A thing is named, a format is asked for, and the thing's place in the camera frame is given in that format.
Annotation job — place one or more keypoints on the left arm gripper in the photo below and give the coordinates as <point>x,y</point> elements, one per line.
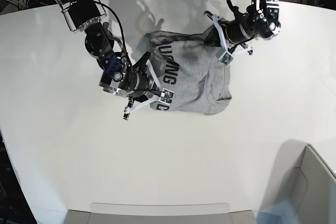
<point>235,34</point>

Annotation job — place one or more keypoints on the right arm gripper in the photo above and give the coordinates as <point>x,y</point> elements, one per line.
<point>141,85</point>

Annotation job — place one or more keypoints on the grey T-shirt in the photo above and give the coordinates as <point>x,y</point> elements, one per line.
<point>188,66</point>

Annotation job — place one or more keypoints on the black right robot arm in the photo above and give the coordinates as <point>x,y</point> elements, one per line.
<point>109,51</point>

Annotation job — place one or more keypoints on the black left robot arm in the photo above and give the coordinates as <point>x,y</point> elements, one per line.
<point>260,20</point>

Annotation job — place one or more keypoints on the beige storage bin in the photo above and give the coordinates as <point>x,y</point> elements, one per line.
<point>310,188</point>

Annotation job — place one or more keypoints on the blue translucent object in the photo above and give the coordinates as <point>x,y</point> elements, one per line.
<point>281,212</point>

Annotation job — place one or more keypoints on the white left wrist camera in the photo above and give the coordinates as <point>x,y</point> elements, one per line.
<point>226,58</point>

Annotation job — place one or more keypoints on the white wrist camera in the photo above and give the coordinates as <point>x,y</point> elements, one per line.
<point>166,96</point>
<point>226,58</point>

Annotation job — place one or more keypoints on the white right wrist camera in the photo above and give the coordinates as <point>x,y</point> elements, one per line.
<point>166,96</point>

